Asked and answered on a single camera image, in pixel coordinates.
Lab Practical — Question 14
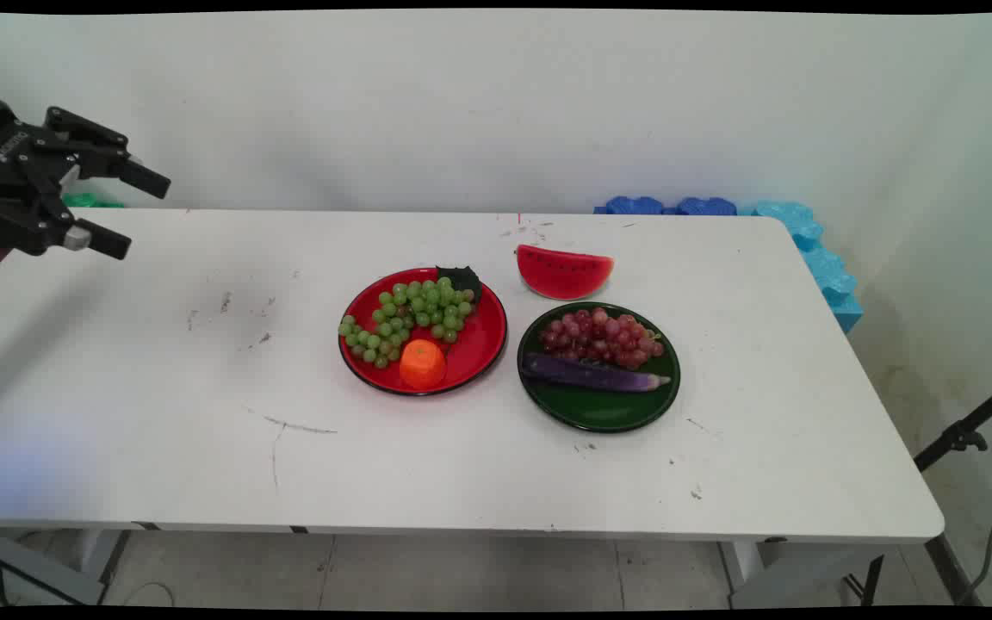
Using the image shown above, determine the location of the red watermelon slice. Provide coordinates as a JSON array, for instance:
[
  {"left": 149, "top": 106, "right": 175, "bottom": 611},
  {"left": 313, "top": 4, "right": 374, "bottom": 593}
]
[{"left": 516, "top": 245, "right": 616, "bottom": 302}]

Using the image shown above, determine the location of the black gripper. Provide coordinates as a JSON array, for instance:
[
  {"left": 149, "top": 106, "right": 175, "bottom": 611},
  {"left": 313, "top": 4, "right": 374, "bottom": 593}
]
[{"left": 0, "top": 86, "right": 172, "bottom": 262}]

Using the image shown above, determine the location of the white table leg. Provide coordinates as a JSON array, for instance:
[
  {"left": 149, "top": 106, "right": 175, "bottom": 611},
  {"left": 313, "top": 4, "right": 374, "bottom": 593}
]
[
  {"left": 717, "top": 539, "right": 766, "bottom": 597},
  {"left": 74, "top": 529, "right": 132, "bottom": 588}
]

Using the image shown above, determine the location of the red round plate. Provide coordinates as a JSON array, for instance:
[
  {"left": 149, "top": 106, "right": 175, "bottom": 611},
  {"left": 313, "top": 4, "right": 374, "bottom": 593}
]
[{"left": 338, "top": 267, "right": 509, "bottom": 397}]

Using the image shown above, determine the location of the dark green leaf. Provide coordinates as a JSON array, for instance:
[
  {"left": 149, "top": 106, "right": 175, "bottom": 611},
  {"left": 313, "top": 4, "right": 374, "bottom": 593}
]
[{"left": 435, "top": 265, "right": 484, "bottom": 304}]

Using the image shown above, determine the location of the light blue foam strip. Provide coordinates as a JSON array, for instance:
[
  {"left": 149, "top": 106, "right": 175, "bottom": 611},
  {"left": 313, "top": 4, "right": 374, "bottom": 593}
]
[{"left": 737, "top": 200, "right": 865, "bottom": 334}]

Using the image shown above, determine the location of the green object behind table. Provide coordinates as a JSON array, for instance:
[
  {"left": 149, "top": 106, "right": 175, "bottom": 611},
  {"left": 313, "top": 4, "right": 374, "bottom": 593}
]
[{"left": 60, "top": 190, "right": 127, "bottom": 210}]

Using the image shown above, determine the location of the green grape bunch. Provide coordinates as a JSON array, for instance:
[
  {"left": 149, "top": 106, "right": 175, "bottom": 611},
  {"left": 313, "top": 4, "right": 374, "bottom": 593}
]
[{"left": 338, "top": 277, "right": 475, "bottom": 370}]

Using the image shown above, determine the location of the purple eggplant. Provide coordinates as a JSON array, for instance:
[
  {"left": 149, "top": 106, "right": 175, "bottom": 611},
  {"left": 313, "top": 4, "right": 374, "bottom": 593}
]
[{"left": 521, "top": 351, "right": 673, "bottom": 394}]

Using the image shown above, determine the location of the black tripod leg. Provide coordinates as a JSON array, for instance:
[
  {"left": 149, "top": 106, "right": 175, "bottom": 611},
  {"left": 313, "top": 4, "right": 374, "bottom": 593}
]
[{"left": 913, "top": 374, "right": 992, "bottom": 474}]

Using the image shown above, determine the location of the dark blue foam piece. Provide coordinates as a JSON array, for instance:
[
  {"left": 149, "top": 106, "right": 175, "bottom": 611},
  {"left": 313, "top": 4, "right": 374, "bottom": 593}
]
[
  {"left": 674, "top": 196, "right": 739, "bottom": 217},
  {"left": 603, "top": 195, "right": 666, "bottom": 216}
]

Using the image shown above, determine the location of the black stand leg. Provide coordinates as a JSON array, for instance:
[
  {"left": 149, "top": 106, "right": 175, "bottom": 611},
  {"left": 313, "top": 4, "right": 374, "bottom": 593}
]
[{"left": 859, "top": 534, "right": 986, "bottom": 609}]

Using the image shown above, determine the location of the red grape bunch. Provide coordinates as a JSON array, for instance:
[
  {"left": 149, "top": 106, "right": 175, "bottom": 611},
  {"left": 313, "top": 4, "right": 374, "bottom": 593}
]
[{"left": 538, "top": 307, "right": 667, "bottom": 372}]

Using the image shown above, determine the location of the orange tangerine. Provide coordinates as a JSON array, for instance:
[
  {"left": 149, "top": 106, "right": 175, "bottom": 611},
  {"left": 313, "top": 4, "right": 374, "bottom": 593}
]
[{"left": 399, "top": 338, "right": 448, "bottom": 391}]

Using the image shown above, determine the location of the dark green round plate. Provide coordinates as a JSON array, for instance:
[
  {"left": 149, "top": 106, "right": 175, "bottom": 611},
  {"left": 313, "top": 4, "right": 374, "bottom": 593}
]
[{"left": 517, "top": 301, "right": 682, "bottom": 434}]

